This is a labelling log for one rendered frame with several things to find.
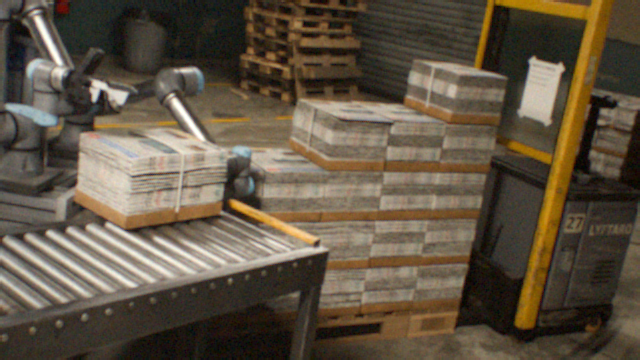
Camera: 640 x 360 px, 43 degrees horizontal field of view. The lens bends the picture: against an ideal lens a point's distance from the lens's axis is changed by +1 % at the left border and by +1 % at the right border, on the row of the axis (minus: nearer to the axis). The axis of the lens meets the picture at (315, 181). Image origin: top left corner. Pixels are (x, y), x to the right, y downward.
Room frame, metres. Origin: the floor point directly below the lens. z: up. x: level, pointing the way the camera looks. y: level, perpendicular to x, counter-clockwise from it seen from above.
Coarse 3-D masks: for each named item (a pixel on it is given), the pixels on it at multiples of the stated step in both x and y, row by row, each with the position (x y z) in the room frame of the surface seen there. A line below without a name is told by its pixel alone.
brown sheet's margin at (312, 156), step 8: (288, 144) 3.59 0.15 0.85; (296, 144) 3.53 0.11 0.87; (304, 152) 3.45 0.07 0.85; (312, 152) 3.39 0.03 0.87; (312, 160) 3.38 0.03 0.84; (320, 160) 3.32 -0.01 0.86; (328, 168) 3.27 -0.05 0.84; (336, 168) 3.29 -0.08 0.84; (344, 168) 3.31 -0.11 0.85; (352, 168) 3.33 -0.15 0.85; (360, 168) 3.35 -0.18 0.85; (368, 168) 3.37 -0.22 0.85; (376, 168) 3.39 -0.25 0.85
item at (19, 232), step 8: (224, 208) 2.71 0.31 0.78; (96, 216) 2.37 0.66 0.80; (40, 224) 2.23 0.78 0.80; (48, 224) 2.24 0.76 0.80; (56, 224) 2.25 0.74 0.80; (64, 224) 2.26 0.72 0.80; (72, 224) 2.27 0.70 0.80; (80, 224) 2.28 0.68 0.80; (88, 224) 2.30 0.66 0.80; (104, 224) 2.35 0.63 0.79; (0, 232) 2.12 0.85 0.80; (8, 232) 2.13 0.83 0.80; (16, 232) 2.14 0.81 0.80; (24, 232) 2.15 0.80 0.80; (40, 232) 2.19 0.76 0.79; (64, 232) 2.24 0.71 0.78; (0, 240) 2.10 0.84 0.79
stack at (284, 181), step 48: (288, 192) 3.19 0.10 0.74; (336, 192) 3.31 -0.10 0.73; (384, 192) 3.43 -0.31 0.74; (432, 192) 3.56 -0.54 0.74; (288, 240) 3.20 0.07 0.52; (336, 240) 3.32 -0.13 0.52; (384, 240) 3.46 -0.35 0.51; (336, 288) 3.34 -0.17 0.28; (384, 288) 3.47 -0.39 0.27; (240, 336) 3.27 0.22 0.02; (288, 336) 3.24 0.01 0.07; (384, 336) 3.50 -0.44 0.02
